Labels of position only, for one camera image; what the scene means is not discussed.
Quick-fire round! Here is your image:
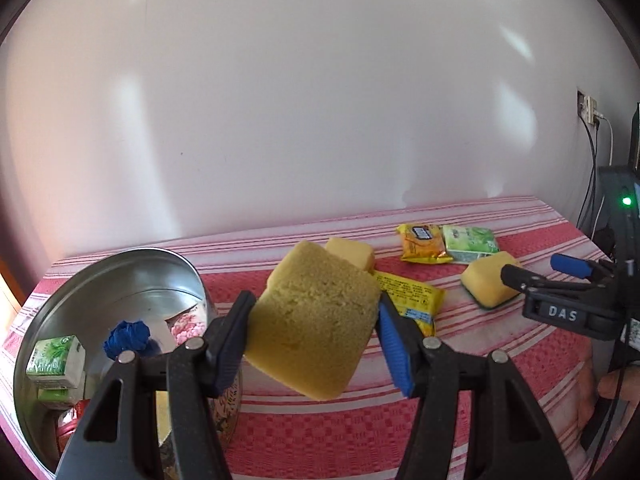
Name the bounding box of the pink floral snack packet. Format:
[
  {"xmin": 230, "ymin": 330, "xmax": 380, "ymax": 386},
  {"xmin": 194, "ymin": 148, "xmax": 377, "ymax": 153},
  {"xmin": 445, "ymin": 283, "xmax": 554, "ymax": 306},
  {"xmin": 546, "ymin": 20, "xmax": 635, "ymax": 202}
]
[{"xmin": 165, "ymin": 302, "xmax": 207, "ymax": 346}]

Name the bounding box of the black cable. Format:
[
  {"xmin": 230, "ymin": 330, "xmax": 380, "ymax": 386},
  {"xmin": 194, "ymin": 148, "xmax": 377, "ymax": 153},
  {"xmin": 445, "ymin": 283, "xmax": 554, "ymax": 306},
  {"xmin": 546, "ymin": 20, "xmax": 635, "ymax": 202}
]
[{"xmin": 575, "ymin": 114, "xmax": 609, "ymax": 233}]

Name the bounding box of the blue wrapper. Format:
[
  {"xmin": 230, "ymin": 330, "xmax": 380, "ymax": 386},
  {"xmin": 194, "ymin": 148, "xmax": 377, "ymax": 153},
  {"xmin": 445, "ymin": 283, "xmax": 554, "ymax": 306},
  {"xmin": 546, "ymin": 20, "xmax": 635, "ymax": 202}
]
[{"xmin": 103, "ymin": 321, "xmax": 160, "ymax": 361}]

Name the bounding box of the small orange snack packet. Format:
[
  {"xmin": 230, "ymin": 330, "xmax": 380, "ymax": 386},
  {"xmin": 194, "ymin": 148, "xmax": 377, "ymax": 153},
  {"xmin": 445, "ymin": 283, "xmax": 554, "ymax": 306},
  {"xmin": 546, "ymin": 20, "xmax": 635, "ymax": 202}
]
[{"xmin": 396, "ymin": 223, "xmax": 454, "ymax": 264}]

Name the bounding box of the round metal tin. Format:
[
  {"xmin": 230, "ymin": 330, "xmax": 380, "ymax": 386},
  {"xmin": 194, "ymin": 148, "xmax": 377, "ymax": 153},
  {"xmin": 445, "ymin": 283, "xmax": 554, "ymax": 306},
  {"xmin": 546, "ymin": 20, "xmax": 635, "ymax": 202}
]
[{"xmin": 13, "ymin": 248, "xmax": 255, "ymax": 479}]

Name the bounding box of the green tissue pack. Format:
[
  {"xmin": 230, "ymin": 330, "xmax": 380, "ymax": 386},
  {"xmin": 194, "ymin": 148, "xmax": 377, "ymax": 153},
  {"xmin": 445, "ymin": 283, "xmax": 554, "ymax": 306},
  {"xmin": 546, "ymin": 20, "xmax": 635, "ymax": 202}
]
[
  {"xmin": 442, "ymin": 226, "xmax": 499, "ymax": 264},
  {"xmin": 25, "ymin": 335, "xmax": 86, "ymax": 389}
]

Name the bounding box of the yellow sponge block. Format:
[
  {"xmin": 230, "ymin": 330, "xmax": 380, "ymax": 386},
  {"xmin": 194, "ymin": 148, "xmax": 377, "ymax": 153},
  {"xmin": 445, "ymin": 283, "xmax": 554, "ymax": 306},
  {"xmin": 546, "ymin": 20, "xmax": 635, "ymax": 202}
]
[{"xmin": 324, "ymin": 237, "xmax": 375, "ymax": 273}]

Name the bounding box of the person's hand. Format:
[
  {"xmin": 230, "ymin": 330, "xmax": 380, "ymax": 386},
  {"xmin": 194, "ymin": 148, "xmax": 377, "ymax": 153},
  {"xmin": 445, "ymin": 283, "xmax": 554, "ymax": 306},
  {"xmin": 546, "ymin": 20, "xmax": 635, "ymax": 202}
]
[{"xmin": 577, "ymin": 360, "xmax": 639, "ymax": 434}]

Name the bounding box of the pale yellow wafer sponge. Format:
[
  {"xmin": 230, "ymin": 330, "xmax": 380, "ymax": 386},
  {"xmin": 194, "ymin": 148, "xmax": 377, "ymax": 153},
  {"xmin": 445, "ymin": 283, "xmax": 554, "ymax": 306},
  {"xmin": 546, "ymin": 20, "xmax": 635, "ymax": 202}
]
[{"xmin": 155, "ymin": 391, "xmax": 171, "ymax": 446}]

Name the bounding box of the white cable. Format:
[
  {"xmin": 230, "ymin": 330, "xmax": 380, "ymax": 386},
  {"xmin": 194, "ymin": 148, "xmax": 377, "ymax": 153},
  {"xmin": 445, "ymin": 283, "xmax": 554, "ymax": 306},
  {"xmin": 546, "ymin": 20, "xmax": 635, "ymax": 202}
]
[{"xmin": 591, "ymin": 112, "xmax": 615, "ymax": 241}]

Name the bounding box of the large yellow snack packet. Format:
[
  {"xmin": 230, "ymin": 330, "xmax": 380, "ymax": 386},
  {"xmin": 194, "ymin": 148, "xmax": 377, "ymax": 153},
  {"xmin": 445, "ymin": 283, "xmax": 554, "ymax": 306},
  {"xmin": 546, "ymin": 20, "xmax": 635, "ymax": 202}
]
[{"xmin": 373, "ymin": 271, "xmax": 446, "ymax": 337}]

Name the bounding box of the wall power socket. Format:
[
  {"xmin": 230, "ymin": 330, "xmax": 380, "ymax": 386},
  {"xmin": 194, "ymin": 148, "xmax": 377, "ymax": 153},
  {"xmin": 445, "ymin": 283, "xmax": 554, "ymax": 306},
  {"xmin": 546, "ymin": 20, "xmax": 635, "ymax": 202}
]
[{"xmin": 577, "ymin": 90, "xmax": 598, "ymax": 126}]

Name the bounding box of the porous yellow sponge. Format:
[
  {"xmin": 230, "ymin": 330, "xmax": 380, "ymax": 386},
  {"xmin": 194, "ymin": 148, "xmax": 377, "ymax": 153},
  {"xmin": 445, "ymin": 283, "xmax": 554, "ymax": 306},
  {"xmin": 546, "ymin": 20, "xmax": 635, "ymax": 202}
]
[{"xmin": 244, "ymin": 240, "xmax": 381, "ymax": 401}]

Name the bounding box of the yellow sponge with green base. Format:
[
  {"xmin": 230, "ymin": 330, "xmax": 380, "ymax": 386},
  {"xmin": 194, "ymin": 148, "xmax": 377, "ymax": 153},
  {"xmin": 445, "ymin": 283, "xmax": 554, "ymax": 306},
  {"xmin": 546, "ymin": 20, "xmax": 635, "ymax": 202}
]
[{"xmin": 460, "ymin": 252, "xmax": 521, "ymax": 310}]

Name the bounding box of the red snack packet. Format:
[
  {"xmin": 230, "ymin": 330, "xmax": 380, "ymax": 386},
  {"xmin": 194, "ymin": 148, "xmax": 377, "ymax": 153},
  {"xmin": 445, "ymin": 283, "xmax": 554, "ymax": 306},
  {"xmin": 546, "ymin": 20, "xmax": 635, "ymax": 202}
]
[{"xmin": 55, "ymin": 399, "xmax": 90, "ymax": 454}]

